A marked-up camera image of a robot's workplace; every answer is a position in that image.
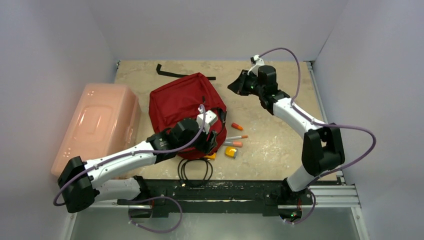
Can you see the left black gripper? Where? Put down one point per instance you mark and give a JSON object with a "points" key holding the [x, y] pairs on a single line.
{"points": [[207, 142]]}

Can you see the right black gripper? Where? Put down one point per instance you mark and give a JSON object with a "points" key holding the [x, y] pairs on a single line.
{"points": [[245, 84]]}

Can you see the red student backpack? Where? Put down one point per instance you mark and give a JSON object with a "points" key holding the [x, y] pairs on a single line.
{"points": [[181, 98]]}

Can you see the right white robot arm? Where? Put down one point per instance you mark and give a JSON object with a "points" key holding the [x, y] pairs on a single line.
{"points": [[322, 148]]}

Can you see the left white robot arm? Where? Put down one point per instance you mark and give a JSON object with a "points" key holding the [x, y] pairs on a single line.
{"points": [[80, 181]]}

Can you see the yellow tape measure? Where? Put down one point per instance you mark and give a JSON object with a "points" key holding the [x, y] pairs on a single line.
{"points": [[210, 157]]}

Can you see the yellow grey correction tape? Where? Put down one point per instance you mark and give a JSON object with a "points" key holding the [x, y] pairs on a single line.
{"points": [[231, 152]]}

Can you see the grey orange highlighter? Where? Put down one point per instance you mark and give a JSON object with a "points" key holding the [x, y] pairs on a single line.
{"points": [[236, 144]]}

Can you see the red orange crayon marker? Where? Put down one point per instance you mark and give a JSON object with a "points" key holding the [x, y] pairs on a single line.
{"points": [[237, 126]]}

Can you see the white orange marker pen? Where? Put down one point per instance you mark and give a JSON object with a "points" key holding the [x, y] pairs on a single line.
{"points": [[239, 137]]}

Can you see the pink translucent storage box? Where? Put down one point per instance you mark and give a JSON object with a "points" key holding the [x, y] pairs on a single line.
{"points": [[105, 121]]}

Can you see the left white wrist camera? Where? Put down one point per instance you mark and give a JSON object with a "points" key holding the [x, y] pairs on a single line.
{"points": [[206, 119]]}

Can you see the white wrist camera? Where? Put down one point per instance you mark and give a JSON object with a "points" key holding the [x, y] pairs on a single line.
{"points": [[206, 119], [256, 62]]}

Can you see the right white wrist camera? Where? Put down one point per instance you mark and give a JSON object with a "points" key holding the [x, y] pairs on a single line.
{"points": [[256, 62]]}

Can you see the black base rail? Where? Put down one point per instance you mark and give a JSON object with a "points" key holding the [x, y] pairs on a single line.
{"points": [[266, 197]]}

